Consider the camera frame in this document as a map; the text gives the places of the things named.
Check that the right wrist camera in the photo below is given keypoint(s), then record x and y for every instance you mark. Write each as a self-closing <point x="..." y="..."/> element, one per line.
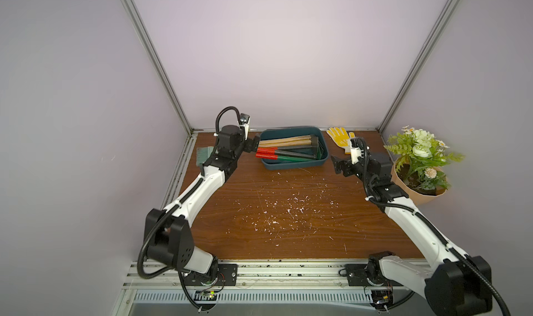
<point x="356" y="151"/>

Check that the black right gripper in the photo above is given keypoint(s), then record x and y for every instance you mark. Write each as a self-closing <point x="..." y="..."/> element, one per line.
<point x="348" y="165"/>

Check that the aluminium front rail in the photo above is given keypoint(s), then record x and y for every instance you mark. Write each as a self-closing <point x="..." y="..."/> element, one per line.
<point x="310" y="282"/>

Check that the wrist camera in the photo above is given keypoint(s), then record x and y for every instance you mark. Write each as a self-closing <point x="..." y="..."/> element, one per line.
<point x="356" y="151"/>
<point x="244" y="125"/>

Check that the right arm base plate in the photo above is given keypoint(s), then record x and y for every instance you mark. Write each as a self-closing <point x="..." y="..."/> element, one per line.
<point x="357" y="275"/>

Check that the tan ribbed flower pot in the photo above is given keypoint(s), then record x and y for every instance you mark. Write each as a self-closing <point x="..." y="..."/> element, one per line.
<point x="416" y="197"/>

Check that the green artificial flower plant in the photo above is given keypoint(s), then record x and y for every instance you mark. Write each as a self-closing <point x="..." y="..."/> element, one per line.
<point x="420" y="157"/>

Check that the yellow white work glove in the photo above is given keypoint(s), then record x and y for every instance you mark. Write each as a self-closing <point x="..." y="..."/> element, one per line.
<point x="341" y="138"/>

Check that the grey tool red grip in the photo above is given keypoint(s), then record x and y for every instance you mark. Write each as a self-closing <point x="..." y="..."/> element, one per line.
<point x="286" y="158"/>
<point x="275" y="151"/>

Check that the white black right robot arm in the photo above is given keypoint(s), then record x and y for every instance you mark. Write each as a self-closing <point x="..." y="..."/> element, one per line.
<point x="453" y="283"/>

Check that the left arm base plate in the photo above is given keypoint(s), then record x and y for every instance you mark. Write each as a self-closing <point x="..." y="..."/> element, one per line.
<point x="220" y="274"/>

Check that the green hand brush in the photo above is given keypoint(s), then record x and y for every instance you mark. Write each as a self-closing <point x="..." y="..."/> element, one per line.
<point x="203" y="154"/>

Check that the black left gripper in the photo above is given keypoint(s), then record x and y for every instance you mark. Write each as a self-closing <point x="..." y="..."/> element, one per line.
<point x="248" y="147"/>

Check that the teal plastic storage box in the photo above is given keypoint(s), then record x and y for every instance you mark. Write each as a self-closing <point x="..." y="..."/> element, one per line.
<point x="290" y="132"/>

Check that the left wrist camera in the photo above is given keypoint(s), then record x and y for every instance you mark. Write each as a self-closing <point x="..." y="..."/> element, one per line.
<point x="244" y="125"/>

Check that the wooden handle small hoe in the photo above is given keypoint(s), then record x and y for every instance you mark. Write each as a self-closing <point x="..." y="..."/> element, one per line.
<point x="294" y="138"/>

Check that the green tool red grip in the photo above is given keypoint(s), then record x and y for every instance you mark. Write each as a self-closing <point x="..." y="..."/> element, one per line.
<point x="318" y="153"/>

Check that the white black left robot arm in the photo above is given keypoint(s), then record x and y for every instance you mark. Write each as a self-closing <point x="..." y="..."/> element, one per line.
<point x="168" y="241"/>

